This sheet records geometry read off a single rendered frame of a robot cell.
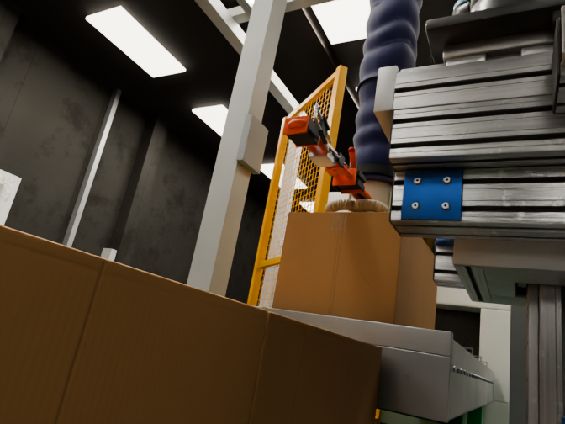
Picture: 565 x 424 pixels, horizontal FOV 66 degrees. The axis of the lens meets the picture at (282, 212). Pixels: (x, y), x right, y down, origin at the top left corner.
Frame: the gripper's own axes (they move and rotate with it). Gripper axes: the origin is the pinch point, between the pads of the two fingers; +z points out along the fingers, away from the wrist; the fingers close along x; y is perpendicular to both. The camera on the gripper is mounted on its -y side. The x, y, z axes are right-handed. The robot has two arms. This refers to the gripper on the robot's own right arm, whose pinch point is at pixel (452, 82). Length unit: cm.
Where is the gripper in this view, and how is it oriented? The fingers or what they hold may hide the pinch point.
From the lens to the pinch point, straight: 177.8
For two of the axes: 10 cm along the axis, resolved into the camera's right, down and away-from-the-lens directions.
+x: 4.5, 3.4, 8.3
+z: -1.7, 9.4, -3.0
